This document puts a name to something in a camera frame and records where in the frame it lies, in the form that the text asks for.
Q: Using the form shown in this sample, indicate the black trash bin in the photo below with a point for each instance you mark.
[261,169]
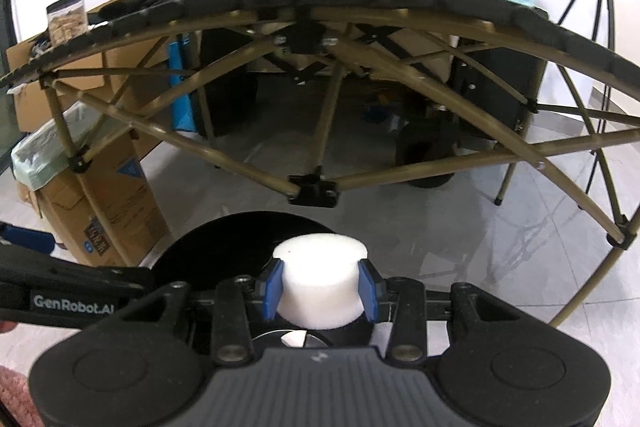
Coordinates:
[210,252]

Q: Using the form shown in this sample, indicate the person's left forearm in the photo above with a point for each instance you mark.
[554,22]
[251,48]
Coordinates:
[10,389]

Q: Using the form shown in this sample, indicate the black case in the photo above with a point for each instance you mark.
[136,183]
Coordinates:
[230,97]

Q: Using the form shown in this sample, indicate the clear snack jar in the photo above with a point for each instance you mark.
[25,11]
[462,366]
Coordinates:
[67,24]

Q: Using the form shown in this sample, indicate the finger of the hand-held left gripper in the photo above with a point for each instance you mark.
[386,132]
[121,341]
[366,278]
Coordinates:
[25,238]
[90,277]

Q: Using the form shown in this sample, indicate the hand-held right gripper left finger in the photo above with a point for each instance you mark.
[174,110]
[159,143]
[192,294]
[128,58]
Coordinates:
[272,289]

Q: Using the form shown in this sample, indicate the white round sponge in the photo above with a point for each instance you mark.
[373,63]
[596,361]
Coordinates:
[320,277]

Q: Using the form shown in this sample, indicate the pale green bag liner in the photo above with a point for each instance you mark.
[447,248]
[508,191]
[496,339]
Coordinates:
[40,162]

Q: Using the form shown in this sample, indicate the black suitcase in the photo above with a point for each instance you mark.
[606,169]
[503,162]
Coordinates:
[500,92]

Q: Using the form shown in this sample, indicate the glass sliding door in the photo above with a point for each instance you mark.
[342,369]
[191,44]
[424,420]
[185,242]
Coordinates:
[4,107]

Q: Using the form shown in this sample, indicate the tan folding table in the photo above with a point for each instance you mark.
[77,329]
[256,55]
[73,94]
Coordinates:
[425,167]

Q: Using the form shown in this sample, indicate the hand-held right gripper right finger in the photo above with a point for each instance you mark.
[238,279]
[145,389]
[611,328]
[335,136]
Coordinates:
[369,292]

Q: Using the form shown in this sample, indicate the cardboard box with clothes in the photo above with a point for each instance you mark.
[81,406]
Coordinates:
[30,97]

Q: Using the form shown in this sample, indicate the cardboard box with blue print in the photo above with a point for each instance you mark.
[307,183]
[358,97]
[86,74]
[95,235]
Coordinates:
[115,207]

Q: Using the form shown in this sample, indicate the plain cardboard box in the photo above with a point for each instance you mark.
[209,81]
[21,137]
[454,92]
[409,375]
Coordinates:
[125,52]

